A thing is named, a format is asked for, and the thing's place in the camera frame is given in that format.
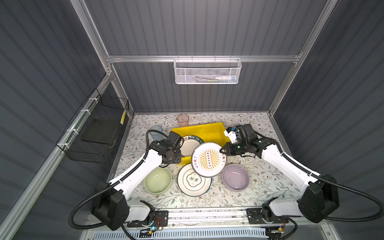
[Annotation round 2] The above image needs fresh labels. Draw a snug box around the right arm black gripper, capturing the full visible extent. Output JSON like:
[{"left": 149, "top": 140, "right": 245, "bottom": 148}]
[{"left": 218, "top": 141, "right": 247, "bottom": 155}]

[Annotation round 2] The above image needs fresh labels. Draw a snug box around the teal rimmed white plate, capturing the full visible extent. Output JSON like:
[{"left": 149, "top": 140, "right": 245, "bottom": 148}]
[{"left": 180, "top": 135, "right": 204, "bottom": 157}]

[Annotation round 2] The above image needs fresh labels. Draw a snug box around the yellow plastic bin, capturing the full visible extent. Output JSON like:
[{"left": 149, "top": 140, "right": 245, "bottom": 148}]
[{"left": 172, "top": 123, "right": 230, "bottom": 165}]

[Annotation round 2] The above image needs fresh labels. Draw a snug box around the white plate black clover pattern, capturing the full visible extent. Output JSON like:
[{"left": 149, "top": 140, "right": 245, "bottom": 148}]
[{"left": 177, "top": 164, "right": 213, "bottom": 197}]

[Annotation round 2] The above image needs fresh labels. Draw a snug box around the orange sunburst plate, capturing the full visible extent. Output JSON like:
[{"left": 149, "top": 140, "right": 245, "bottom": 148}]
[{"left": 191, "top": 142, "right": 227, "bottom": 178}]

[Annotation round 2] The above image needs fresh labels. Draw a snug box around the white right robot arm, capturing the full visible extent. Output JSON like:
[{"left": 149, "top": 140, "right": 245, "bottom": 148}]
[{"left": 220, "top": 124, "right": 340, "bottom": 223}]

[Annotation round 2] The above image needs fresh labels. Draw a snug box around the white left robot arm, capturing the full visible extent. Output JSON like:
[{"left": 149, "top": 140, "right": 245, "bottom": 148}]
[{"left": 91, "top": 130, "right": 184, "bottom": 231}]

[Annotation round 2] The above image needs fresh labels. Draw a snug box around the frosted blue plastic cup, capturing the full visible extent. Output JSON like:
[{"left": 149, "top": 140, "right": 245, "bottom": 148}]
[{"left": 150, "top": 126, "right": 165, "bottom": 141}]

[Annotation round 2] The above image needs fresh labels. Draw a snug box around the pink plastic cup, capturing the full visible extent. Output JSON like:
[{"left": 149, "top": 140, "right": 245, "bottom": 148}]
[{"left": 177, "top": 114, "right": 190, "bottom": 128}]

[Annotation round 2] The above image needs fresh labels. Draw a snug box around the light green bowl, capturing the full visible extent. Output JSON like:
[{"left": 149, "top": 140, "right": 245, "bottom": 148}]
[{"left": 144, "top": 167, "right": 173, "bottom": 195}]

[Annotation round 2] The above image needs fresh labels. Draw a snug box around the lavender bowl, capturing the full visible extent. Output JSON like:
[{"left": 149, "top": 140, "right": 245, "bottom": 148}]
[{"left": 222, "top": 164, "right": 250, "bottom": 192}]

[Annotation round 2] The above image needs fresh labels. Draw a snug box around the floral patterned table mat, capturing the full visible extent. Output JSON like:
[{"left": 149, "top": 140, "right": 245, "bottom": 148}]
[{"left": 116, "top": 113, "right": 300, "bottom": 209}]

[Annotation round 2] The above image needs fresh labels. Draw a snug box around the yellow tag on basket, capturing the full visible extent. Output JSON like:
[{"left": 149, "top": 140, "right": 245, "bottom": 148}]
[{"left": 120, "top": 110, "right": 126, "bottom": 125}]

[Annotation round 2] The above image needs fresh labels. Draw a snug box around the white tube in basket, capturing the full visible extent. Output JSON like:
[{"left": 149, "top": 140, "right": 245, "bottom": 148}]
[{"left": 215, "top": 76, "right": 237, "bottom": 83}]

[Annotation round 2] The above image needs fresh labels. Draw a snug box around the white wire mesh basket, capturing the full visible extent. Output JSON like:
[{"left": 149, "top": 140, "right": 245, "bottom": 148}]
[{"left": 173, "top": 57, "right": 242, "bottom": 85}]

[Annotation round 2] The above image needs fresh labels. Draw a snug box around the black wire basket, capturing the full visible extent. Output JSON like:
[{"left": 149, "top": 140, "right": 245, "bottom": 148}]
[{"left": 57, "top": 91, "right": 130, "bottom": 164}]

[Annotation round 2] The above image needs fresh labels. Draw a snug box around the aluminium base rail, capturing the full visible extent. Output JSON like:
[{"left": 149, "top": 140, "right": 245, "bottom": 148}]
[{"left": 80, "top": 207, "right": 340, "bottom": 240}]

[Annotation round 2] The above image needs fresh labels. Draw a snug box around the left black corrugated cable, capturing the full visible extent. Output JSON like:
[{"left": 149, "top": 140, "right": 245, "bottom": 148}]
[{"left": 68, "top": 129, "right": 169, "bottom": 231}]

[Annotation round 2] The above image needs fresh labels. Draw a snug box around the black corrugated cable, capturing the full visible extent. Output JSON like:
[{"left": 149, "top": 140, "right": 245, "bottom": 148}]
[
  {"left": 68, "top": 129, "right": 169, "bottom": 231},
  {"left": 254, "top": 131, "right": 384, "bottom": 223}
]

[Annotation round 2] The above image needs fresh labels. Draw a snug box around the right black corrugated cable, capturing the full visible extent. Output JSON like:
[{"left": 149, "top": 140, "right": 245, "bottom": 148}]
[{"left": 254, "top": 131, "right": 384, "bottom": 223}]

